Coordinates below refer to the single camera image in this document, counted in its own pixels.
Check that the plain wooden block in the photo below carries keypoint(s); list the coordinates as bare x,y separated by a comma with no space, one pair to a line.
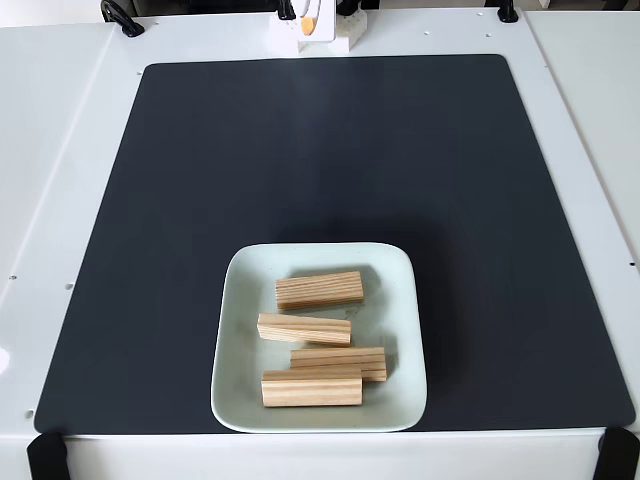
310,389
320,290

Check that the grooved wooden block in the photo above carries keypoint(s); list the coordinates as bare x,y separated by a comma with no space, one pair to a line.
360,359
305,329

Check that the black rubber mat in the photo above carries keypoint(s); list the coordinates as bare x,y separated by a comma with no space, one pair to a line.
150,250

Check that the black corner bracket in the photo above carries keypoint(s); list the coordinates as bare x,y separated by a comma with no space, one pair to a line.
47,457
620,455

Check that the black table clamp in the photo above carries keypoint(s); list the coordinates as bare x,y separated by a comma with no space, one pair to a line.
507,12
122,17

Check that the pale green square plate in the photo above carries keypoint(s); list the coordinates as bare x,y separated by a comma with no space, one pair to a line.
240,300

